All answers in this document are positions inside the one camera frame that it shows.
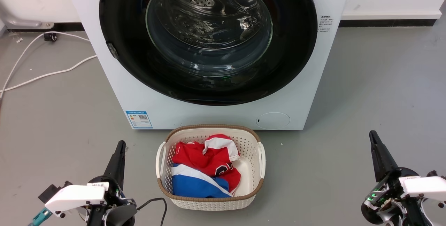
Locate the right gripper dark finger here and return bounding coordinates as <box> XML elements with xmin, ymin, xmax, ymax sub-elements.
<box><xmin>369</xmin><ymin>131</ymin><xmax>387</xmax><ymax>182</ymax></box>
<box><xmin>372</xmin><ymin>131</ymin><xmax>399</xmax><ymax>176</ymax></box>

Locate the stainless steel washer drum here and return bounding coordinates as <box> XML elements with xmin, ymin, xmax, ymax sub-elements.
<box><xmin>146</xmin><ymin>0</ymin><xmax>273</xmax><ymax>51</ymax></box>

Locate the red and white jersey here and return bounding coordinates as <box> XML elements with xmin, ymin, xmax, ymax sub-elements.
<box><xmin>172</xmin><ymin>134</ymin><xmax>241</xmax><ymax>194</ymax></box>

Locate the round white filter cover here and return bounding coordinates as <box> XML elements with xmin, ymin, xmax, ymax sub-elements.
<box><xmin>256</xmin><ymin>112</ymin><xmax>291</xmax><ymax>130</ymax></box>

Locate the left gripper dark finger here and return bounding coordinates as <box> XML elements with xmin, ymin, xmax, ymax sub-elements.
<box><xmin>104</xmin><ymin>141</ymin><xmax>122</xmax><ymax>183</ymax></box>
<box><xmin>114</xmin><ymin>141</ymin><xmax>126</xmax><ymax>189</ymax></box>

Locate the blue energy label sticker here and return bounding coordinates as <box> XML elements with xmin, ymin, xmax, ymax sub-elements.
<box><xmin>125</xmin><ymin>111</ymin><xmax>153</xmax><ymax>129</ymax></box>

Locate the black round glass washer door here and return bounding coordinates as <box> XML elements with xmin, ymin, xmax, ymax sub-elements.
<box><xmin>99</xmin><ymin>0</ymin><xmax>318</xmax><ymax>106</ymax></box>

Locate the white power cable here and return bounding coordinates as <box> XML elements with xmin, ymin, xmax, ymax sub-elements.
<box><xmin>0</xmin><ymin>31</ymin><xmax>91</xmax><ymax>98</ymax></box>
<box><xmin>0</xmin><ymin>55</ymin><xmax>98</xmax><ymax>92</ymax></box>

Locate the teal cable connector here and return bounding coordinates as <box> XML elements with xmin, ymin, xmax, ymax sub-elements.
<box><xmin>29</xmin><ymin>208</ymin><xmax>53</xmax><ymax>226</ymax></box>

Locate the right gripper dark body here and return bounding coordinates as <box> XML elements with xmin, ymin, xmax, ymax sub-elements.
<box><xmin>366</xmin><ymin>169</ymin><xmax>418</xmax><ymax>204</ymax></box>

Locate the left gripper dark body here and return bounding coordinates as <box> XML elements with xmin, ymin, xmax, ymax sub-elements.
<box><xmin>89</xmin><ymin>177</ymin><xmax>136</xmax><ymax>210</ymax></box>

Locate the blue and white garment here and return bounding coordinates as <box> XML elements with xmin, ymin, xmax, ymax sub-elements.
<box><xmin>171</xmin><ymin>163</ymin><xmax>232</xmax><ymax>198</ymax></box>

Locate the cream perforated laundry basket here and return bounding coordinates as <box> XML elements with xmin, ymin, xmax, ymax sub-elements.
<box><xmin>156</xmin><ymin>124</ymin><xmax>266</xmax><ymax>211</ymax></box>

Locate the white front-load washing machine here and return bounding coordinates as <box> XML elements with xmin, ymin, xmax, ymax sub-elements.
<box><xmin>60</xmin><ymin>0</ymin><xmax>355</xmax><ymax>131</ymax></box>

